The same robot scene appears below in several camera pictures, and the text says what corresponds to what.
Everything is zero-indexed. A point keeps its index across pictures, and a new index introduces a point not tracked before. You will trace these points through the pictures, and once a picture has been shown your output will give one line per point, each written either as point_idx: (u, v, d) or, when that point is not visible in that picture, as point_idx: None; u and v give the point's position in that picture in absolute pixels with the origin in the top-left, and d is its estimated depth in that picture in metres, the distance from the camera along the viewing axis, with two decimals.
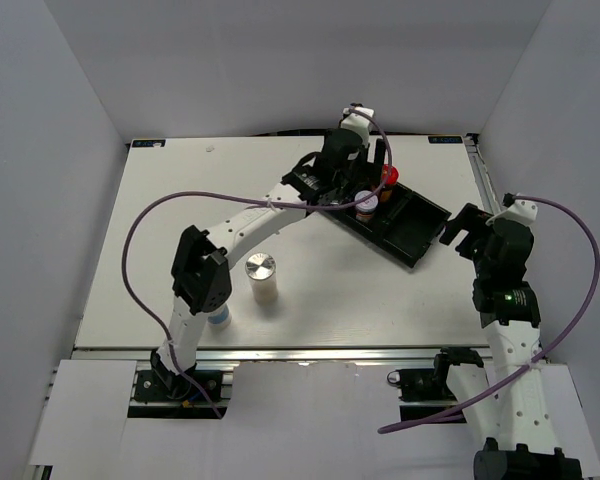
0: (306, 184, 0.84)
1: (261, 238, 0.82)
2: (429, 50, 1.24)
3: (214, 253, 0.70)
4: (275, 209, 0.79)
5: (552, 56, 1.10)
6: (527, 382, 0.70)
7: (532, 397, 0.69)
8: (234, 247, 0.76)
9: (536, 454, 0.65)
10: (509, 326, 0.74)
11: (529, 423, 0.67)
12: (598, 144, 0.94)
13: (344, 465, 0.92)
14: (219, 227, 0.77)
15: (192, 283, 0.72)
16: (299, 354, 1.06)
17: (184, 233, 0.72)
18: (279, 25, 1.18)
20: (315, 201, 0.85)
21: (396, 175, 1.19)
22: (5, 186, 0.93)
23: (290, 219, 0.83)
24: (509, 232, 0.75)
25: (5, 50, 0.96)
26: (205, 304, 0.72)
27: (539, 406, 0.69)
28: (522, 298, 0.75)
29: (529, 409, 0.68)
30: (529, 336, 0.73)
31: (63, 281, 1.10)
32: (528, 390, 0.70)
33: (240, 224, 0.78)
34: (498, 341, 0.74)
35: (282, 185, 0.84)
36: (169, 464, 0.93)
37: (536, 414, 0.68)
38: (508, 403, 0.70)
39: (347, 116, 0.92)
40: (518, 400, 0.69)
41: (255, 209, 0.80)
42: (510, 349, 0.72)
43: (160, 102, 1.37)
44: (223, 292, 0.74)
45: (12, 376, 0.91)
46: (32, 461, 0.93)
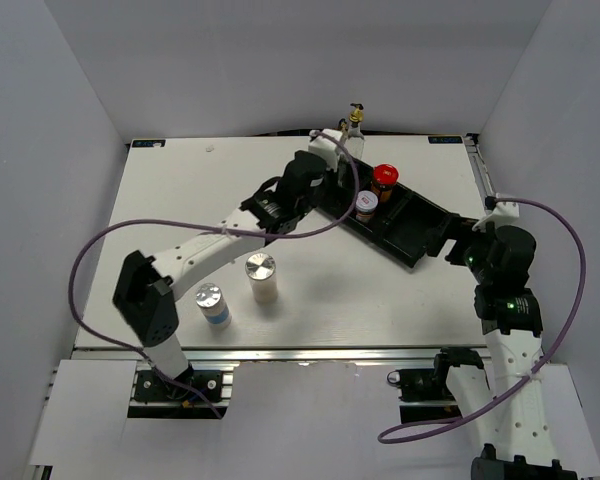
0: (265, 213, 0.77)
1: (213, 267, 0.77)
2: (429, 49, 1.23)
3: (157, 282, 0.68)
4: (230, 237, 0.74)
5: (553, 56, 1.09)
6: (527, 392, 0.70)
7: (531, 408, 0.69)
8: (182, 276, 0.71)
9: (534, 466, 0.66)
10: (510, 336, 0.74)
11: (528, 435, 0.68)
12: (599, 143, 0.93)
13: (343, 466, 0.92)
14: (167, 253, 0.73)
15: (135, 312, 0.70)
16: (302, 354, 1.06)
17: (126, 259, 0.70)
18: (279, 24, 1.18)
20: (275, 229, 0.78)
21: (396, 175, 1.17)
22: (5, 187, 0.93)
23: (248, 247, 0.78)
24: (512, 240, 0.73)
25: (4, 49, 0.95)
26: (147, 335, 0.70)
27: (538, 418, 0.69)
28: (524, 306, 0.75)
29: (528, 420, 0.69)
30: (531, 345, 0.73)
31: (64, 281, 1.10)
32: (528, 402, 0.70)
33: (190, 251, 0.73)
34: (498, 350, 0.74)
35: (240, 211, 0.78)
36: (169, 464, 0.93)
37: (535, 425, 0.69)
38: (507, 414, 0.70)
39: (314, 138, 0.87)
40: (517, 412, 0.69)
41: (209, 235, 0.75)
42: (510, 359, 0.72)
43: (159, 102, 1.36)
44: (168, 322, 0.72)
45: (13, 376, 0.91)
46: (32, 460, 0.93)
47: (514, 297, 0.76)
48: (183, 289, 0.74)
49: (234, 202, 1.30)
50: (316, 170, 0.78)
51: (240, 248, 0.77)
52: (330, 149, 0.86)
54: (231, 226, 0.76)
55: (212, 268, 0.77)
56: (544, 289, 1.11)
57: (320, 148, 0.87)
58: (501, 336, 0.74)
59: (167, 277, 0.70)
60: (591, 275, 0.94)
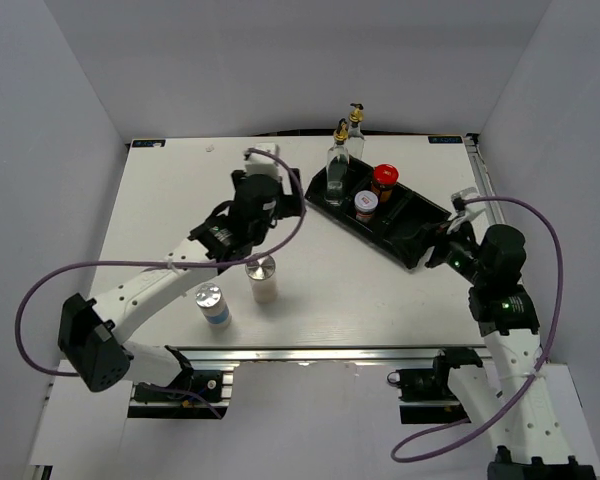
0: (216, 240, 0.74)
1: (162, 301, 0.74)
2: (429, 49, 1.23)
3: (98, 328, 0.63)
4: (177, 270, 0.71)
5: (553, 56, 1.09)
6: (534, 392, 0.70)
7: (540, 408, 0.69)
8: (125, 319, 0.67)
9: (551, 465, 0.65)
10: (510, 336, 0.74)
11: (541, 435, 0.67)
12: (599, 143, 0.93)
13: (343, 467, 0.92)
14: (109, 294, 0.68)
15: (78, 360, 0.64)
16: (296, 354, 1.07)
17: (65, 304, 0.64)
18: (279, 24, 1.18)
20: (228, 256, 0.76)
21: (396, 175, 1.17)
22: (5, 187, 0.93)
23: (199, 277, 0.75)
24: (504, 243, 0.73)
25: (4, 49, 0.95)
26: (95, 381, 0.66)
27: (549, 417, 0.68)
28: (518, 304, 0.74)
29: (539, 421, 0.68)
30: (530, 343, 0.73)
31: (63, 281, 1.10)
32: (537, 402, 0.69)
33: (134, 290, 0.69)
34: (499, 351, 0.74)
35: (189, 240, 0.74)
36: (169, 463, 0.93)
37: (546, 423, 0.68)
38: (517, 418, 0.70)
39: (248, 156, 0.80)
40: (527, 414, 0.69)
41: (154, 272, 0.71)
42: (513, 360, 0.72)
43: (159, 102, 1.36)
44: (117, 366, 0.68)
45: (13, 377, 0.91)
46: (32, 461, 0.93)
47: (508, 297, 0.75)
48: (130, 329, 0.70)
49: None
50: (268, 193, 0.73)
51: (191, 279, 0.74)
52: (270, 166, 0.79)
54: (179, 258, 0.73)
55: (161, 303, 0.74)
56: (544, 289, 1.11)
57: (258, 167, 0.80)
58: (501, 337, 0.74)
59: (108, 322, 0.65)
60: (591, 276, 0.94)
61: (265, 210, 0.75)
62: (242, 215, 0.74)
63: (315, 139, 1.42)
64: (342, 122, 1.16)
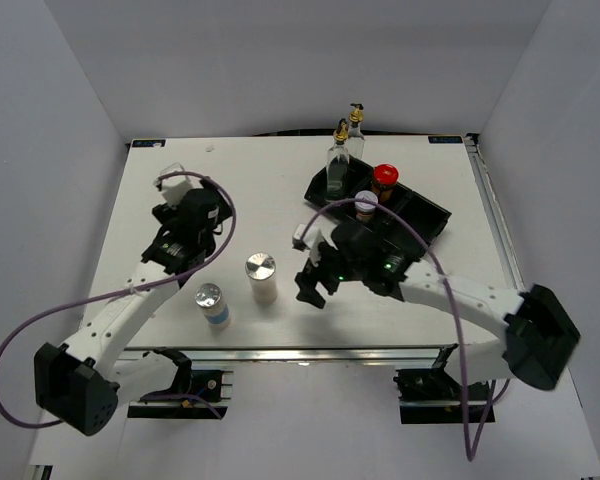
0: (171, 255, 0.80)
1: (133, 330, 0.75)
2: (429, 49, 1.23)
3: (79, 368, 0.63)
4: (141, 292, 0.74)
5: (553, 56, 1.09)
6: (459, 285, 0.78)
7: (470, 286, 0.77)
8: (104, 353, 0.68)
9: (517, 310, 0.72)
10: (409, 275, 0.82)
11: (489, 298, 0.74)
12: (599, 143, 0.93)
13: (343, 467, 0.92)
14: (79, 335, 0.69)
15: (65, 407, 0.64)
16: (260, 354, 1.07)
17: (36, 358, 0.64)
18: (279, 24, 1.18)
20: (185, 267, 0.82)
21: (396, 176, 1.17)
22: (5, 187, 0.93)
23: (163, 296, 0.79)
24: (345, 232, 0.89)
25: (5, 50, 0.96)
26: (87, 421, 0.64)
27: (478, 286, 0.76)
28: (397, 259, 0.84)
29: (477, 293, 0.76)
30: (424, 268, 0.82)
31: (63, 282, 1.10)
32: (465, 287, 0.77)
33: (104, 324, 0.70)
34: (417, 292, 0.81)
35: (143, 263, 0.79)
36: (169, 463, 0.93)
37: (483, 295, 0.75)
38: (469, 308, 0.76)
39: (161, 186, 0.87)
40: (470, 297, 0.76)
41: (118, 301, 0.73)
42: (427, 285, 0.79)
43: (159, 102, 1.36)
44: (108, 403, 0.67)
45: (14, 377, 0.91)
46: (33, 460, 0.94)
47: (388, 258, 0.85)
48: (110, 364, 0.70)
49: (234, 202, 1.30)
50: (210, 201, 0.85)
51: (156, 301, 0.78)
52: (184, 184, 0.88)
54: (139, 282, 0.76)
55: (132, 332, 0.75)
56: (544, 289, 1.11)
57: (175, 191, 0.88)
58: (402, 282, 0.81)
59: (88, 359, 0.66)
60: (591, 276, 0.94)
61: (208, 217, 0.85)
62: (190, 227, 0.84)
63: (315, 139, 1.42)
64: (342, 122, 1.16)
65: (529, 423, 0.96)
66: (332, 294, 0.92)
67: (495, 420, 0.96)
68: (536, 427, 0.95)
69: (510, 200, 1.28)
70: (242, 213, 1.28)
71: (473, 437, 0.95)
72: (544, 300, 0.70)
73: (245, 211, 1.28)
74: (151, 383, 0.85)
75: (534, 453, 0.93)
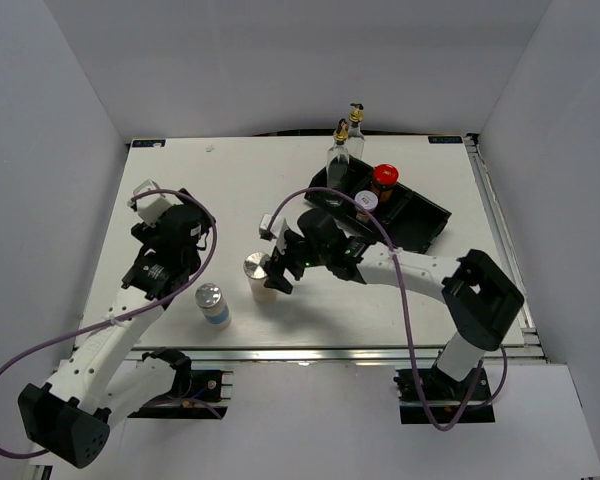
0: (151, 278, 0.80)
1: (119, 361, 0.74)
2: (429, 49, 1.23)
3: (65, 408, 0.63)
4: (122, 323, 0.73)
5: (553, 56, 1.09)
6: (405, 257, 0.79)
7: (412, 257, 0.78)
8: (88, 390, 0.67)
9: (456, 274, 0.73)
10: (365, 257, 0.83)
11: (429, 266, 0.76)
12: (599, 143, 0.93)
13: (343, 467, 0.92)
14: (62, 373, 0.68)
15: (55, 444, 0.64)
16: (259, 354, 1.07)
17: (20, 400, 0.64)
18: (279, 24, 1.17)
20: (168, 289, 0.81)
21: (396, 175, 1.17)
22: (5, 187, 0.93)
23: (146, 321, 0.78)
24: (313, 219, 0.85)
25: (5, 49, 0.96)
26: (78, 456, 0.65)
27: (420, 257, 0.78)
28: (356, 244, 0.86)
29: (418, 263, 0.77)
30: (378, 248, 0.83)
31: (64, 282, 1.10)
32: (407, 259, 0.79)
33: (86, 359, 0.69)
34: (371, 271, 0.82)
35: (125, 289, 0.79)
36: (169, 463, 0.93)
37: (426, 264, 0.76)
38: (415, 279, 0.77)
39: (135, 205, 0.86)
40: (412, 267, 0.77)
41: (99, 333, 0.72)
42: (379, 261, 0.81)
43: (159, 101, 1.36)
44: (99, 434, 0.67)
45: (14, 377, 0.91)
46: (33, 461, 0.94)
47: (349, 245, 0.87)
48: (97, 399, 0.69)
49: (234, 202, 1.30)
50: (192, 218, 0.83)
51: (140, 328, 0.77)
52: (158, 202, 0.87)
54: (120, 310, 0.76)
55: (117, 364, 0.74)
56: (544, 289, 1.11)
57: (150, 209, 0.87)
58: (360, 264, 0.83)
59: (72, 399, 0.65)
60: (591, 276, 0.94)
61: (190, 235, 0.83)
62: (171, 246, 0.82)
63: (315, 139, 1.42)
64: (342, 123, 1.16)
65: (529, 423, 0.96)
66: (298, 277, 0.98)
67: (495, 420, 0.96)
68: (535, 427, 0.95)
69: (510, 200, 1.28)
70: (242, 212, 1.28)
71: (473, 438, 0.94)
72: (479, 260, 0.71)
73: (245, 211, 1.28)
74: (149, 394, 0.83)
75: (534, 453, 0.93)
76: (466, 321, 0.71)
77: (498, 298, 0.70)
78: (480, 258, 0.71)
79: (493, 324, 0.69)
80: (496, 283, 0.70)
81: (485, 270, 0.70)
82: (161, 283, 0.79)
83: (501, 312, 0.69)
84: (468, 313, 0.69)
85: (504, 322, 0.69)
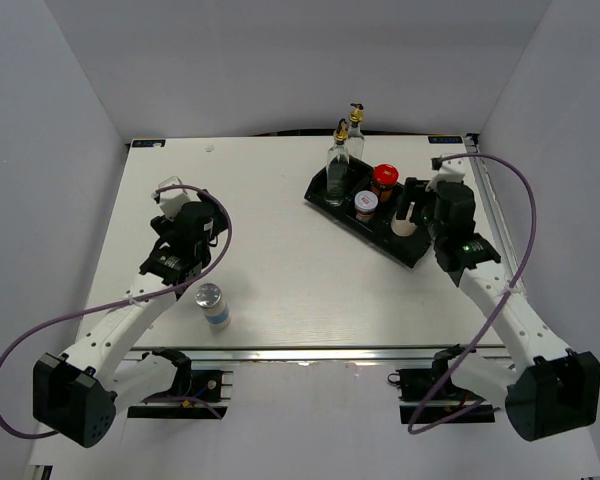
0: (167, 268, 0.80)
1: (131, 342, 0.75)
2: (429, 49, 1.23)
3: (80, 376, 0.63)
4: (140, 304, 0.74)
5: (553, 56, 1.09)
6: (516, 305, 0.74)
7: (525, 315, 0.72)
8: (104, 363, 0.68)
9: (552, 360, 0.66)
10: (477, 268, 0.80)
11: (532, 334, 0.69)
12: None
13: (343, 467, 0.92)
14: (79, 346, 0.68)
15: (64, 418, 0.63)
16: (260, 354, 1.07)
17: (35, 368, 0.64)
18: (279, 24, 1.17)
20: (183, 279, 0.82)
21: (395, 175, 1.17)
22: (5, 186, 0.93)
23: (162, 306, 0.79)
24: (454, 197, 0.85)
25: (5, 48, 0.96)
26: (87, 433, 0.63)
27: (535, 321, 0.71)
28: (479, 247, 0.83)
29: (527, 326, 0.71)
30: (499, 270, 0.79)
31: (64, 280, 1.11)
32: (519, 312, 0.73)
33: (104, 333, 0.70)
34: (475, 284, 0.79)
35: (142, 275, 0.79)
36: (169, 463, 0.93)
37: (533, 328, 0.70)
38: (509, 330, 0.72)
39: (159, 199, 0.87)
40: (515, 323, 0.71)
41: (117, 311, 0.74)
42: (488, 285, 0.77)
43: (159, 102, 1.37)
44: (107, 413, 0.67)
45: (17, 373, 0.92)
46: (32, 461, 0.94)
47: (470, 242, 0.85)
48: (108, 375, 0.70)
49: (233, 202, 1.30)
50: (205, 214, 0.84)
51: (154, 311, 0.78)
52: (180, 199, 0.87)
54: (138, 292, 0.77)
55: (130, 345, 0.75)
56: (543, 290, 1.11)
57: (171, 205, 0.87)
58: (469, 268, 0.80)
59: (88, 369, 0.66)
60: (592, 277, 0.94)
61: (204, 230, 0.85)
62: (186, 240, 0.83)
63: (315, 139, 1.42)
64: (342, 122, 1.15)
65: None
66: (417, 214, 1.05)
67: (495, 420, 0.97)
68: None
69: (510, 200, 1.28)
70: (242, 212, 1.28)
71: (473, 439, 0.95)
72: (583, 370, 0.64)
73: (245, 211, 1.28)
74: (150, 389, 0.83)
75: (534, 453, 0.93)
76: (522, 396, 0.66)
77: (569, 409, 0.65)
78: (589, 366, 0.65)
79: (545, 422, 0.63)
80: (582, 398, 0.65)
81: (584, 381, 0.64)
82: (178, 272, 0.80)
83: (561, 420, 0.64)
84: (530, 395, 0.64)
85: (553, 430, 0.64)
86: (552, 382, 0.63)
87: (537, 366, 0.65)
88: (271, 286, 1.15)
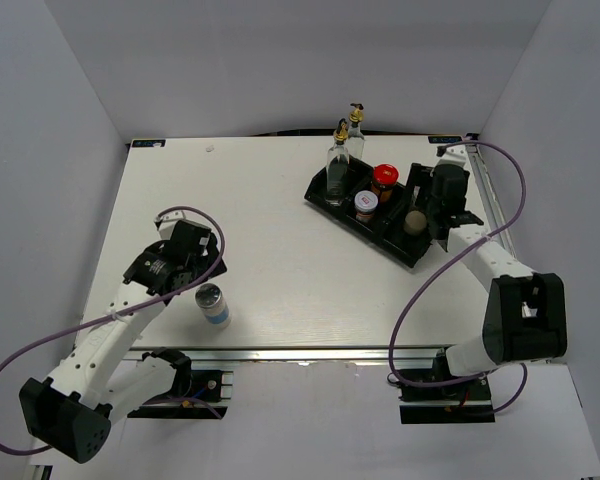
0: (153, 272, 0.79)
1: (119, 357, 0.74)
2: (429, 49, 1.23)
3: (65, 402, 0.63)
4: (123, 317, 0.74)
5: (554, 55, 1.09)
6: (490, 247, 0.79)
7: (495, 251, 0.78)
8: (90, 385, 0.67)
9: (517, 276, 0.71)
10: (462, 228, 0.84)
11: (503, 264, 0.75)
12: None
13: (343, 467, 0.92)
14: (63, 369, 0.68)
15: (54, 437, 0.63)
16: (259, 354, 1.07)
17: (20, 393, 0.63)
18: (279, 24, 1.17)
20: (170, 286, 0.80)
21: (395, 176, 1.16)
22: (5, 186, 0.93)
23: (147, 316, 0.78)
24: (447, 173, 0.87)
25: (5, 49, 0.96)
26: (80, 452, 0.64)
27: (503, 254, 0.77)
28: (465, 217, 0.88)
29: (498, 256, 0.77)
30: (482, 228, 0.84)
31: (64, 280, 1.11)
32: (491, 250, 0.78)
33: (87, 354, 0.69)
34: (457, 240, 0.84)
35: (126, 285, 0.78)
36: (169, 463, 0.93)
37: (501, 259, 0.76)
38: (483, 261, 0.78)
39: (160, 222, 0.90)
40: (487, 255, 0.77)
41: (101, 328, 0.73)
42: (468, 236, 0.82)
43: (159, 101, 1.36)
44: (102, 428, 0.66)
45: (17, 373, 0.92)
46: (33, 460, 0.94)
47: (458, 213, 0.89)
48: (97, 395, 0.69)
49: (233, 202, 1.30)
50: (204, 228, 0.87)
51: (140, 322, 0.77)
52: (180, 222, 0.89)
54: (121, 306, 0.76)
55: (118, 360, 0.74)
56: None
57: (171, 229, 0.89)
58: (453, 229, 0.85)
59: (73, 394, 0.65)
60: (592, 276, 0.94)
61: (199, 243, 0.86)
62: (180, 249, 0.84)
63: (314, 139, 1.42)
64: (342, 122, 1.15)
65: (529, 423, 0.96)
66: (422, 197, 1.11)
67: (495, 420, 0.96)
68: (535, 427, 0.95)
69: (510, 200, 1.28)
70: (242, 212, 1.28)
71: (473, 438, 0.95)
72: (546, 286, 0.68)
73: (245, 211, 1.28)
74: (151, 389, 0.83)
75: (534, 452, 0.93)
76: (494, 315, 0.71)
77: (538, 330, 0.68)
78: (552, 283, 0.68)
79: (513, 339, 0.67)
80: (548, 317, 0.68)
81: (549, 299, 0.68)
82: (164, 276, 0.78)
83: (531, 341, 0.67)
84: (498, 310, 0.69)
85: (522, 348, 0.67)
86: (514, 292, 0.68)
87: (500, 278, 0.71)
88: (271, 286, 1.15)
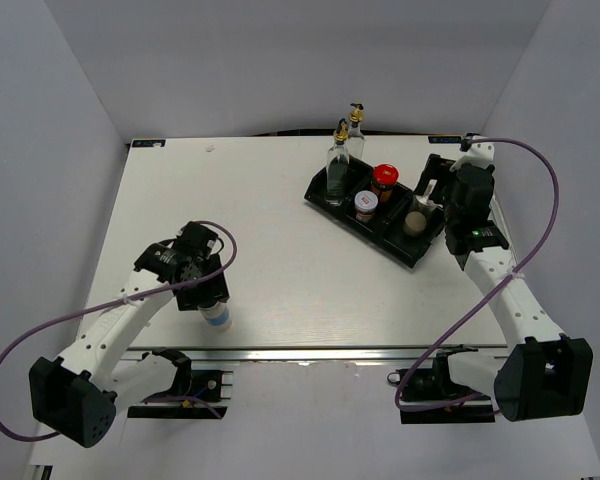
0: (162, 262, 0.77)
1: (127, 342, 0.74)
2: (429, 50, 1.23)
3: (75, 381, 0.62)
4: (134, 304, 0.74)
5: (553, 55, 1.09)
6: (514, 287, 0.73)
7: (523, 298, 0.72)
8: (99, 366, 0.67)
9: (543, 343, 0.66)
10: (485, 252, 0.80)
11: (529, 318, 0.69)
12: None
13: (342, 467, 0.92)
14: (74, 349, 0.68)
15: (62, 418, 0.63)
16: (259, 355, 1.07)
17: (30, 373, 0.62)
18: (279, 24, 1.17)
20: (177, 275, 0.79)
21: (396, 176, 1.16)
22: (5, 186, 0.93)
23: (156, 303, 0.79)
24: (472, 179, 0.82)
25: (5, 49, 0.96)
26: (86, 435, 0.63)
27: (533, 303, 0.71)
28: (488, 233, 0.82)
29: (525, 307, 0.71)
30: (505, 257, 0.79)
31: (64, 280, 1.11)
32: (518, 294, 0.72)
33: (98, 336, 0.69)
34: (478, 268, 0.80)
35: (136, 273, 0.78)
36: (169, 463, 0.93)
37: (529, 310, 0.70)
38: (505, 309, 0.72)
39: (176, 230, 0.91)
40: (513, 303, 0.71)
41: (111, 311, 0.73)
42: (492, 268, 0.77)
43: (159, 102, 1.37)
44: (106, 414, 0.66)
45: (18, 372, 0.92)
46: (33, 460, 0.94)
47: (479, 227, 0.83)
48: (105, 378, 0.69)
49: (233, 202, 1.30)
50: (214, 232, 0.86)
51: (151, 308, 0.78)
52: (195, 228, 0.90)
54: (132, 291, 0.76)
55: (126, 344, 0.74)
56: (542, 291, 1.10)
57: None
58: (474, 252, 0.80)
59: (83, 373, 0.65)
60: (592, 276, 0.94)
61: (208, 245, 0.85)
62: (190, 245, 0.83)
63: (314, 139, 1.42)
64: (342, 122, 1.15)
65: (529, 423, 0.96)
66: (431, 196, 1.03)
67: (495, 420, 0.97)
68: (536, 428, 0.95)
69: (510, 200, 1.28)
70: (241, 212, 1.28)
71: (473, 438, 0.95)
72: (573, 355, 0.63)
73: (245, 211, 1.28)
74: (151, 388, 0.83)
75: (534, 453, 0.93)
76: (509, 380, 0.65)
77: (556, 395, 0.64)
78: (581, 354, 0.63)
79: (530, 406, 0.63)
80: (569, 386, 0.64)
81: (574, 367, 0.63)
82: (171, 267, 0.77)
83: (545, 401, 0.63)
84: (518, 376, 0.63)
85: (539, 413, 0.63)
86: (541, 362, 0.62)
87: (526, 343, 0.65)
88: (271, 286, 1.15)
